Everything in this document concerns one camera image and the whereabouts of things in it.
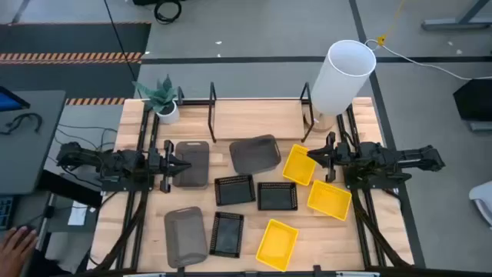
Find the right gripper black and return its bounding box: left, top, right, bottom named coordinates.
left=307, top=132, right=361, bottom=184

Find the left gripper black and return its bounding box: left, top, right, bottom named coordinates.
left=148, top=139, right=192, bottom=194

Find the grey plastic basket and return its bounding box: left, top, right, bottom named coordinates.
left=164, top=205, right=209, bottom=269
left=172, top=140, right=211, bottom=189
left=228, top=134, right=282, bottom=175

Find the yellow plastic basket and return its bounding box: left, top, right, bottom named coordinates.
left=255, top=219, right=300, bottom=272
left=281, top=143, right=317, bottom=187
left=306, top=179, right=353, bottom=222

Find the black slotted plastic basket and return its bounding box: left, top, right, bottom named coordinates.
left=256, top=182, right=299, bottom=212
left=208, top=211, right=245, bottom=259
left=214, top=174, right=257, bottom=207

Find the round wooden lamp base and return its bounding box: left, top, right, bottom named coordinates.
left=303, top=105, right=337, bottom=134

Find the white plant pot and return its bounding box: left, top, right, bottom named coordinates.
left=155, top=100, right=181, bottom=125

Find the green potted plant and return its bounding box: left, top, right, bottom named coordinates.
left=131, top=74, right=178, bottom=115

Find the white cylindrical lamp shade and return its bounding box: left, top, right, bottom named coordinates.
left=310, top=39, right=377, bottom=117

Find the white paper sheet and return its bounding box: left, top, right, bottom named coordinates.
left=67, top=200, right=89, bottom=227

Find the dark grey desk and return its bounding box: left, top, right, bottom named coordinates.
left=0, top=90, right=67, bottom=196

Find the long orange-black hazard strip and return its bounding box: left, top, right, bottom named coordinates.
left=0, top=52, right=143, bottom=65

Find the black box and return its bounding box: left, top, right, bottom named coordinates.
left=452, top=78, right=492, bottom=122

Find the white chair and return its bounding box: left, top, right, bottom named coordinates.
left=468, top=180, right=492, bottom=229

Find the black floor mat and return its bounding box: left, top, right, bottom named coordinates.
left=0, top=22, right=152, bottom=99

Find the black keyboard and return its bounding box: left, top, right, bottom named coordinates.
left=0, top=195, right=15, bottom=232

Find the person's hand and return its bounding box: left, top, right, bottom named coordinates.
left=0, top=225, right=39, bottom=277

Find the monitor with blue screen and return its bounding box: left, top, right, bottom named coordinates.
left=0, top=85, right=31, bottom=113

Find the grey desk foot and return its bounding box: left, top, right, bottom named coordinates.
left=421, top=0, right=492, bottom=32

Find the black aluminium frame rail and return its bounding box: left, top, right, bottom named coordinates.
left=57, top=265, right=492, bottom=277
left=347, top=103, right=386, bottom=267
left=336, top=113, right=371, bottom=267
left=130, top=107, right=161, bottom=270
left=115, top=103, right=151, bottom=270
left=176, top=98, right=308, bottom=106

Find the wooden shelf with black frame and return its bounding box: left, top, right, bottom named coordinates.
left=207, top=81, right=314, bottom=144

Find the black braided cable sleeve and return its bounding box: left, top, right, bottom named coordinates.
left=351, top=190, right=411, bottom=268
left=91, top=190, right=149, bottom=271

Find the white lamp cable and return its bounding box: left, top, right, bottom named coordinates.
left=364, top=38, right=492, bottom=82

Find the thin black cable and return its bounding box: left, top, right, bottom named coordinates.
left=102, top=0, right=144, bottom=100

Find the yellow cord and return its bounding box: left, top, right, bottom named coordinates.
left=377, top=0, right=407, bottom=47

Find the coiled black cable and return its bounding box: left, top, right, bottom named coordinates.
left=153, top=0, right=183, bottom=25

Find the black headset cable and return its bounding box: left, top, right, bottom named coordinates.
left=0, top=112, right=43, bottom=136

